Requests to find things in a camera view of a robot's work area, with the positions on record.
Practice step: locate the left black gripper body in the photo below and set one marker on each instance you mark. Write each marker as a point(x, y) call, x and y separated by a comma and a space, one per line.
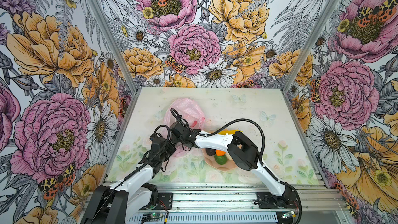
point(168, 151)

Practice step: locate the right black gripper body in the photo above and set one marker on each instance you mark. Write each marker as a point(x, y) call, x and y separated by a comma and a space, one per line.
point(175, 139)

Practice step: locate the pink plastic bag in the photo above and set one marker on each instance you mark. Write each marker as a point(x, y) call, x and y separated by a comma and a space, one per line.
point(190, 111)

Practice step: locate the dark brown fake avocado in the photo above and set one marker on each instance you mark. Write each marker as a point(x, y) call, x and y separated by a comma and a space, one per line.
point(210, 151)

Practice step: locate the pink faceted plastic bowl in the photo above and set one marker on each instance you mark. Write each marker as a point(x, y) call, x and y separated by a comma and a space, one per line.
point(230, 165)

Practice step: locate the orange fake fruit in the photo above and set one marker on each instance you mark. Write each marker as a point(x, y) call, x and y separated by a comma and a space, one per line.
point(220, 153)

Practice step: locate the dark green fake avocado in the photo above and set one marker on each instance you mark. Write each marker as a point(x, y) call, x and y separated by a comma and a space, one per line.
point(221, 160)

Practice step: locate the yellow fake banana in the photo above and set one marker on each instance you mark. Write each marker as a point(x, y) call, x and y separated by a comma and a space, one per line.
point(227, 132)

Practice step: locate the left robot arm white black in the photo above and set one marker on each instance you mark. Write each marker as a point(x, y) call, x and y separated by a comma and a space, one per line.
point(114, 204)

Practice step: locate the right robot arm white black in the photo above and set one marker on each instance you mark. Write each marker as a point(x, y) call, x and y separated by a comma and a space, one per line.
point(246, 156)

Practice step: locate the green circuit board left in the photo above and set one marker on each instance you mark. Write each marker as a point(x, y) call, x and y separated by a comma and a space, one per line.
point(154, 217)

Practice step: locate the green circuit board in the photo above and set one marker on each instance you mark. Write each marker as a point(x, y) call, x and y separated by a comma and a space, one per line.
point(154, 217)
point(290, 214)

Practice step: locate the green circuit board right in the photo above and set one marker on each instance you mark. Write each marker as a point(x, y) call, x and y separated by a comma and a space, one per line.
point(290, 214)

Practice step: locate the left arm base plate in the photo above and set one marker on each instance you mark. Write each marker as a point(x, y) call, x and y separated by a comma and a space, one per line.
point(160, 201)

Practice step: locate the white slotted cable duct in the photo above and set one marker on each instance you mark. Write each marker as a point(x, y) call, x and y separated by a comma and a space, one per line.
point(211, 218)

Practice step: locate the aluminium frame rail front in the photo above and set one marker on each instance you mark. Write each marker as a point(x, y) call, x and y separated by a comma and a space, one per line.
point(240, 198)

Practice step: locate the left aluminium corner post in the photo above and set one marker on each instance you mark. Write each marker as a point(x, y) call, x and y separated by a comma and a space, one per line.
point(98, 14)

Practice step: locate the aluminium corner post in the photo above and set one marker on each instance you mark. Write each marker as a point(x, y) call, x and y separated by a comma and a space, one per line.
point(305, 51)
point(98, 14)

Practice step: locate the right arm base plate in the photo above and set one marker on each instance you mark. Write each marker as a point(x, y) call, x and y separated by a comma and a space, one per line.
point(266, 200)

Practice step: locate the right aluminium corner post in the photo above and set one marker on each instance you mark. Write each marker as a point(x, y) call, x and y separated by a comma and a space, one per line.
point(305, 51)

